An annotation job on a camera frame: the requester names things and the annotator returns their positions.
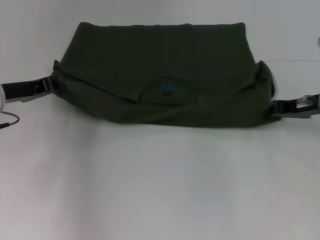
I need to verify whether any dark green FREE t-shirt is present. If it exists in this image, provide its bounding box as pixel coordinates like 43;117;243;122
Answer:
51;21;279;129

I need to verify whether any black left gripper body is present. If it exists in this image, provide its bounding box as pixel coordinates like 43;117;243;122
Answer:
1;77;50;100

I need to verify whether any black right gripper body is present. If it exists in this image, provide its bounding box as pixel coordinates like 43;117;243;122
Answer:
294;93;320;113

